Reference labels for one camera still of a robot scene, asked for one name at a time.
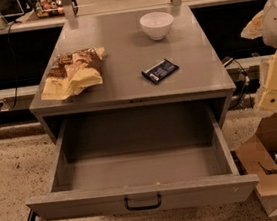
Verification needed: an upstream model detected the grey top drawer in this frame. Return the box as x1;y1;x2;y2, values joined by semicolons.
27;101;259;220

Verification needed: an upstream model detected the crumpled yellow brown chip bag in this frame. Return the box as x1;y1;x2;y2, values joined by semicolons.
41;47;105;101

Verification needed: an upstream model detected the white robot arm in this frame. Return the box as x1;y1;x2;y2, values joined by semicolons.
241;0;277;111

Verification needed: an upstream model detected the dark monitor top left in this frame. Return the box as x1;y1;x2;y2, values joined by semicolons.
0;0;29;23

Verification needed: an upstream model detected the brown cardboard box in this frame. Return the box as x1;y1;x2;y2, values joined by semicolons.
230;109;277;221

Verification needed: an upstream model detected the grey metal cabinet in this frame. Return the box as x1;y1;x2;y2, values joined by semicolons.
30;5;234;140

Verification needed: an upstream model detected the black drawer handle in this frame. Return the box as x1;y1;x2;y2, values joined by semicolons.
123;194;162;212

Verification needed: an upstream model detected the black power cable left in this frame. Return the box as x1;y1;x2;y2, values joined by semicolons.
0;19;31;111

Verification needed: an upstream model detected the black cables right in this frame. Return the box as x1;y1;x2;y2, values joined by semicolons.
221;54;255;112

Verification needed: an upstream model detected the dark blue snack packet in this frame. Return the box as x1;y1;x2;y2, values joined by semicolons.
141;59;179;84

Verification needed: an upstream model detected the white ceramic bowl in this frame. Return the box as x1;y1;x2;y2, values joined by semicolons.
140;12;174;40

